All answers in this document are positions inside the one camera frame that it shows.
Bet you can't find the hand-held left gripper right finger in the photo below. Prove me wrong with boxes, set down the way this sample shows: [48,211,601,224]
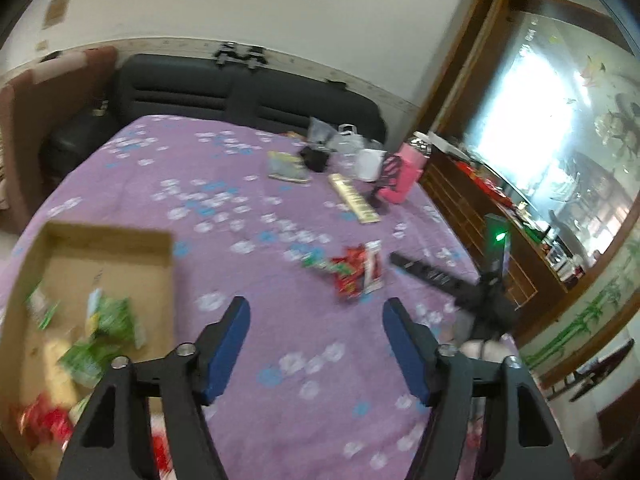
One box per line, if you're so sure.
[382,297,573,480]

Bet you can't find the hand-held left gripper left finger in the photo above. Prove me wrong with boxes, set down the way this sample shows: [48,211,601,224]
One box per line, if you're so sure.
[57,296,251,480]

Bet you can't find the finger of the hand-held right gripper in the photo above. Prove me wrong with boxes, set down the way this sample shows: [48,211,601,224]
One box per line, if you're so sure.
[390,252,467,297]

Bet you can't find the long white red snack packet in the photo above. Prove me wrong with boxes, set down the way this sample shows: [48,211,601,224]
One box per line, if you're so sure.
[362,240,385,295]

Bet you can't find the red foil snack packet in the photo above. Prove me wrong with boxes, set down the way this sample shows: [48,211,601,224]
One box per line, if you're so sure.
[329,244,372,302]

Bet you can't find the green pea packet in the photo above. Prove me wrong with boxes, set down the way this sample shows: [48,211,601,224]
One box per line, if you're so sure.
[56,337,121,387]
[87,296,147,350]

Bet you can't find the brown cardboard box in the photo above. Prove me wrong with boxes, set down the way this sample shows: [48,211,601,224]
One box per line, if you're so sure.
[0,221,177,480]

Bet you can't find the clear yellow biscuit packet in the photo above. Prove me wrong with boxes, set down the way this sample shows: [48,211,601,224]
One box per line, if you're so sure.
[42,337,83,407]

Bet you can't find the white green candy packet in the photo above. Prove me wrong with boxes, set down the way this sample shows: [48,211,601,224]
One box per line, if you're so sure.
[26,284,62,332]

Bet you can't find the dark red gold-print snack packet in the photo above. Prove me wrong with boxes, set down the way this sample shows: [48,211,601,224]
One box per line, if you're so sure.
[17,394,77,451]

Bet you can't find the purple floral tablecloth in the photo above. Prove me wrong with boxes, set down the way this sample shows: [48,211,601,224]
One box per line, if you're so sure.
[0,114,522,480]

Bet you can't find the bottle with pink knit sleeve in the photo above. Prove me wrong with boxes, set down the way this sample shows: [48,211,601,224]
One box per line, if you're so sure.
[378,132,432,205]

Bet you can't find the cream squeeze tube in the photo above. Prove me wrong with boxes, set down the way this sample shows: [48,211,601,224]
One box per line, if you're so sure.
[328,173,381,225]

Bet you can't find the black phone stand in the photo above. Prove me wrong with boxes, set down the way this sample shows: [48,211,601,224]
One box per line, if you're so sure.
[369,155,404,202]

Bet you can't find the white cup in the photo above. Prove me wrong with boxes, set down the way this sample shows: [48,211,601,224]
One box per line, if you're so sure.
[355,148,386,183]

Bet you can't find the wooden cabinet with glass panel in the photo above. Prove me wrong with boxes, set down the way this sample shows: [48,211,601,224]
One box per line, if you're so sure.
[419,0,640,391]

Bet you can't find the small black device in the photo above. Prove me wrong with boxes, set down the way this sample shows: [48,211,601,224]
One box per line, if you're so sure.
[299,144,331,172]

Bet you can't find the grey green pouch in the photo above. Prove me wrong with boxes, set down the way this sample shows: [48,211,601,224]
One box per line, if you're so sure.
[267,151,311,185]

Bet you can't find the black leather sofa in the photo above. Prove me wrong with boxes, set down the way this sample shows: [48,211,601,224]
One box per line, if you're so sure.
[42,53,387,181]

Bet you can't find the black clamp device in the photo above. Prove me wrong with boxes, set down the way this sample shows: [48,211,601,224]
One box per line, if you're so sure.
[212,42,242,69]
[242,45,269,71]

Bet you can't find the brown armchair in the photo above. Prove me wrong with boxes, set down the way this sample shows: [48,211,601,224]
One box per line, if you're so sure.
[0,46,119,234]

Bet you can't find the small wall plaque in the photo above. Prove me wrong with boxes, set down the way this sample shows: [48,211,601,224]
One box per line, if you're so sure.
[43,0,71,29]

